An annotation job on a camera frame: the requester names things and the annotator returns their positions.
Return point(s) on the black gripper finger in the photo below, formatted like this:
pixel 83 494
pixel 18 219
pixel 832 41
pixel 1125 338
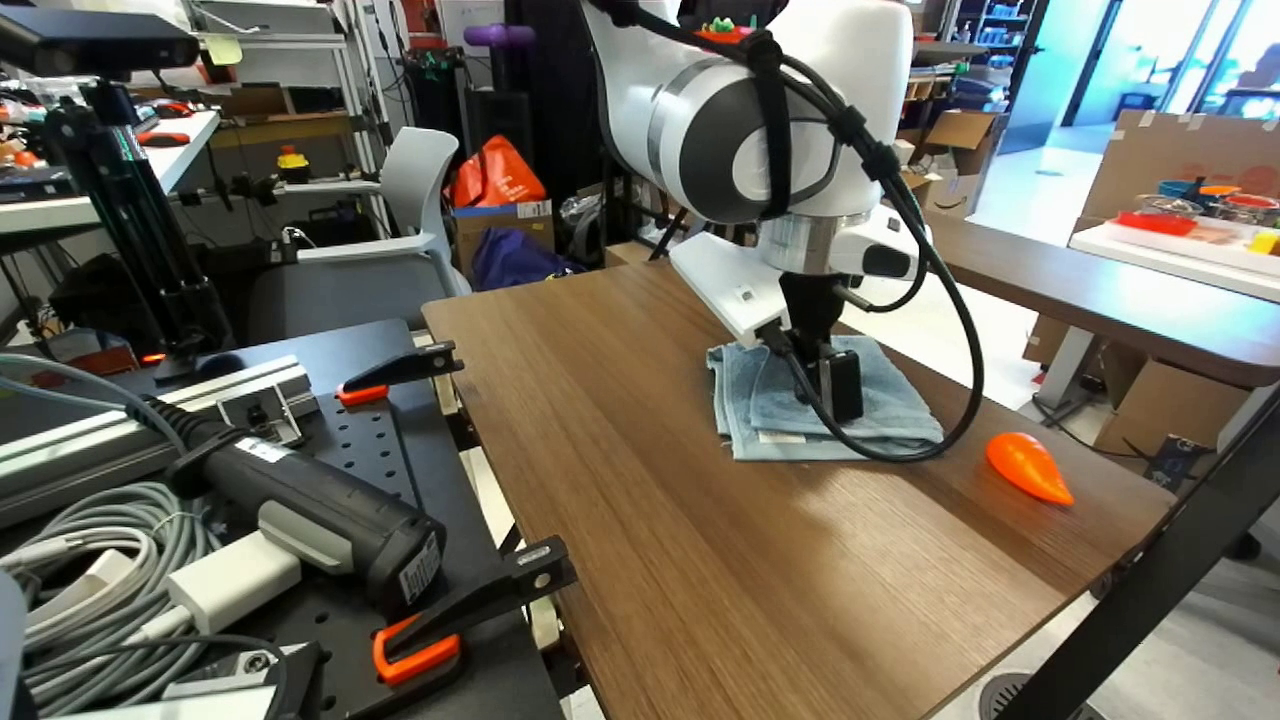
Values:
pixel 798 361
pixel 846 385

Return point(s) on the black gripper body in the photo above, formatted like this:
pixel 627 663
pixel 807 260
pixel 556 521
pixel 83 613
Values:
pixel 813 307

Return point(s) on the blue terry towel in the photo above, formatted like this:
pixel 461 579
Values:
pixel 766 412

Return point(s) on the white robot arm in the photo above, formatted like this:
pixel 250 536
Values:
pixel 664 122

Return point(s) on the orange carrot-shaped toy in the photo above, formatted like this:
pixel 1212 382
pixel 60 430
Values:
pixel 1028 467

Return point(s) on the grey table leg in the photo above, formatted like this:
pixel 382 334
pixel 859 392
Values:
pixel 1064 375

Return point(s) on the open cardboard box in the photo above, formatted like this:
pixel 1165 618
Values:
pixel 963 135

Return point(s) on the dark blue bag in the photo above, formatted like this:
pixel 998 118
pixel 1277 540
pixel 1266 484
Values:
pixel 513 260

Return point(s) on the long wooden side table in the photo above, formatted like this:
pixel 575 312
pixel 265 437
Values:
pixel 1133 293

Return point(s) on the small cardboard box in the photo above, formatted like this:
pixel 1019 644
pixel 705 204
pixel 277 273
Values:
pixel 502 224

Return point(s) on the cardboard box under table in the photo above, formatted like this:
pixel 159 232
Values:
pixel 1165 404

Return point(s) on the orange bag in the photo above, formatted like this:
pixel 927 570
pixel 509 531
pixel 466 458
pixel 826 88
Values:
pixel 498 174

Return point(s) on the red toy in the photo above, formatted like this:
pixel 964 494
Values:
pixel 1156 221

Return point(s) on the white board with toys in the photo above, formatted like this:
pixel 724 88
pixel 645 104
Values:
pixel 1173 253

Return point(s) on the round floor drain grate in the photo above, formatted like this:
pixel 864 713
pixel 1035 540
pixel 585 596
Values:
pixel 1022 699

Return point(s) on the black diagonal table beam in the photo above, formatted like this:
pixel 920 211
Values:
pixel 1173 562

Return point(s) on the large cardboard panel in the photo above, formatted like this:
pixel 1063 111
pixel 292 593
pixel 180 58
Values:
pixel 1162 155

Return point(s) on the purple cylinder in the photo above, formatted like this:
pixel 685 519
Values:
pixel 498 38

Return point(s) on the black perforated mounting board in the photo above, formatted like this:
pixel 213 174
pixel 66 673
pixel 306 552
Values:
pixel 385 462

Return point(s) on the black and grey handheld device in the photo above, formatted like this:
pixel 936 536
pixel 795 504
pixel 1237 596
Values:
pixel 335 521

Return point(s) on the yellow and black object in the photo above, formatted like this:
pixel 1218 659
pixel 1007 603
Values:
pixel 292 162

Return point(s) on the white power adapter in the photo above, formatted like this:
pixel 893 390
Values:
pixel 234 583

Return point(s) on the white workbench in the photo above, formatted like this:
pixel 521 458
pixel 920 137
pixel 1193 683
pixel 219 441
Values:
pixel 173 155

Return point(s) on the black tripod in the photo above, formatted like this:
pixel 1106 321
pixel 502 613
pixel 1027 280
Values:
pixel 147 241

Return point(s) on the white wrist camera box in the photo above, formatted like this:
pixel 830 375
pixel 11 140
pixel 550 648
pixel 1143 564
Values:
pixel 724 285

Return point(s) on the aluminium extrusion rail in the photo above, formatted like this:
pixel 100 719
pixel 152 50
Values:
pixel 123 433

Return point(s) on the black camera on tripod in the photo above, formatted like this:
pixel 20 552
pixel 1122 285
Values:
pixel 94 38

